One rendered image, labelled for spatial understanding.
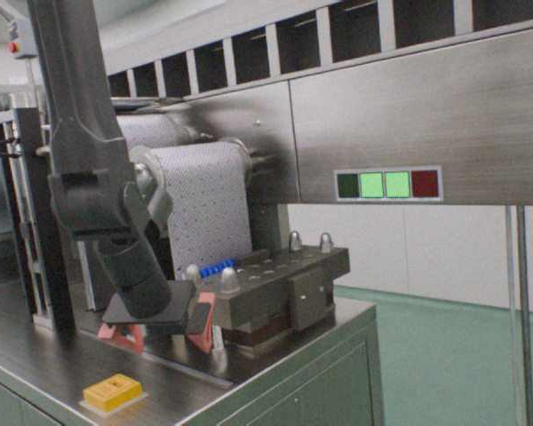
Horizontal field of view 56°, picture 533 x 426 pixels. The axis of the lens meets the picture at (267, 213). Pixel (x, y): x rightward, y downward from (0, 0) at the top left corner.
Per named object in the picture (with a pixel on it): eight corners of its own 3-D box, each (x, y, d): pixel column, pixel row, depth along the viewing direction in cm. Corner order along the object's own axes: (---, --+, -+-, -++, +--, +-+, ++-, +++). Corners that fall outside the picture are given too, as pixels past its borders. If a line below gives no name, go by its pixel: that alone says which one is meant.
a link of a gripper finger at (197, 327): (180, 328, 70) (158, 283, 64) (229, 327, 68) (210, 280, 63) (167, 371, 65) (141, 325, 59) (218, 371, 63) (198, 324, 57)
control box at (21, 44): (7, 59, 141) (0, 22, 139) (30, 60, 146) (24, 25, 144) (17, 54, 136) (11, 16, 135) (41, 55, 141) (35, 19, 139)
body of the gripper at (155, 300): (126, 292, 66) (104, 251, 62) (199, 288, 64) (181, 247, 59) (108, 332, 61) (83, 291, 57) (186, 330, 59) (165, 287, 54)
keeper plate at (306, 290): (291, 329, 104) (286, 279, 102) (320, 313, 111) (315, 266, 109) (301, 332, 102) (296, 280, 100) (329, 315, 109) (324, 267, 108)
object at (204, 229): (176, 285, 106) (163, 200, 104) (251, 258, 123) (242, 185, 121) (178, 286, 106) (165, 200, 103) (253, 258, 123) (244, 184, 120)
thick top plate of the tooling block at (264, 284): (178, 316, 102) (173, 287, 101) (298, 265, 131) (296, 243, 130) (232, 330, 91) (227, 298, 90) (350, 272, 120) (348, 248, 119)
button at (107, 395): (84, 403, 84) (82, 390, 84) (121, 385, 89) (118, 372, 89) (106, 414, 79) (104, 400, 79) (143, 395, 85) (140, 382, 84)
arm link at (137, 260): (80, 249, 53) (129, 247, 52) (105, 209, 58) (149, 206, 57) (106, 294, 57) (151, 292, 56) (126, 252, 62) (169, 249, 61)
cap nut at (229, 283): (217, 291, 95) (214, 269, 94) (230, 286, 98) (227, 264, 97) (230, 294, 93) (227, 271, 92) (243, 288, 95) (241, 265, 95)
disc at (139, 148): (129, 213, 113) (119, 147, 110) (131, 212, 113) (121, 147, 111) (169, 214, 103) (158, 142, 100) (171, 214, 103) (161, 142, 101)
